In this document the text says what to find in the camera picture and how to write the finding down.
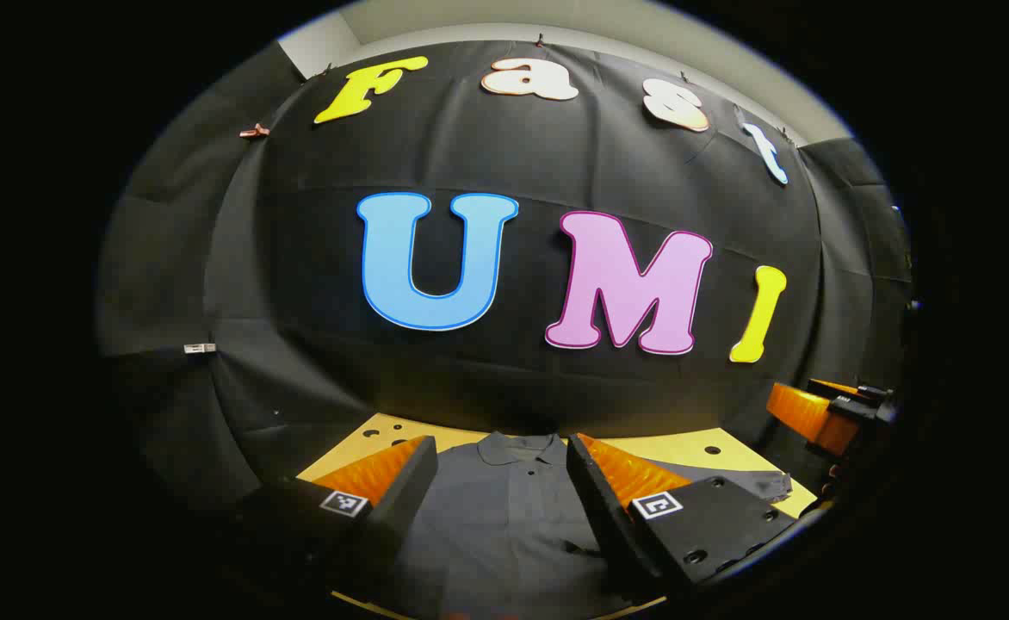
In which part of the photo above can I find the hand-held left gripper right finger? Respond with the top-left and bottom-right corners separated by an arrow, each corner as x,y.
566,433 -> 798,605

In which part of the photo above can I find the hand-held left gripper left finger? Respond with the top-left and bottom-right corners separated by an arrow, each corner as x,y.
233,435 -> 439,597

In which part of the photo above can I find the grey polo shirt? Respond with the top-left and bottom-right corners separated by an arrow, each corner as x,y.
380,431 -> 794,620

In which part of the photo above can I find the black backdrop cloth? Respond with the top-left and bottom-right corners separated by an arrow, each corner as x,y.
96,36 -> 914,518

